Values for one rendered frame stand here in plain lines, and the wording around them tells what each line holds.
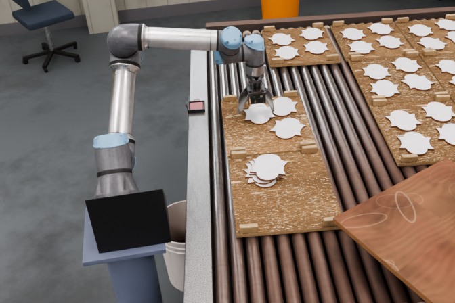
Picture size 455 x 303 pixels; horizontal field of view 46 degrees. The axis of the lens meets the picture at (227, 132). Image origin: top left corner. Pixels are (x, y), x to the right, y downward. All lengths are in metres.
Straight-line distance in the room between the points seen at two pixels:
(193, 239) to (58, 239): 1.58
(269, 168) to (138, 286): 0.63
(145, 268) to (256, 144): 0.63
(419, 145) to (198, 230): 0.90
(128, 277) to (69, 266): 1.13
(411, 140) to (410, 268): 0.74
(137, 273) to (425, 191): 1.00
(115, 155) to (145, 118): 2.30
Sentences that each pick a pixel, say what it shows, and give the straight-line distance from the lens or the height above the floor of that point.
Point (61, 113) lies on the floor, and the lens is 4.35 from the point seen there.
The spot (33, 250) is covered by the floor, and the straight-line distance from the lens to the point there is 3.23.
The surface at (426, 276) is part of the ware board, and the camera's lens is 1.54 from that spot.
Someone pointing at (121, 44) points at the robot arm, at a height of 1.37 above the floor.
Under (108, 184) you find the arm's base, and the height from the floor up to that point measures 1.07.
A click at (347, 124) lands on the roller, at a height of 0.92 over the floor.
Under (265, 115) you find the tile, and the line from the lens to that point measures 2.25.
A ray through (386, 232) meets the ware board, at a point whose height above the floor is 1.04.
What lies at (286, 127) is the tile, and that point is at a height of 0.94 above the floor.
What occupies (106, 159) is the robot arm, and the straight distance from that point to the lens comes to 1.80.
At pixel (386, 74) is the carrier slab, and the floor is 0.95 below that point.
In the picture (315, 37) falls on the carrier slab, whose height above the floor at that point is 0.95.
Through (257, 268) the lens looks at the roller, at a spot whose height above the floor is 0.92.
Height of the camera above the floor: 2.17
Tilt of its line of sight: 35 degrees down
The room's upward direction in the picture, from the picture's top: 4 degrees counter-clockwise
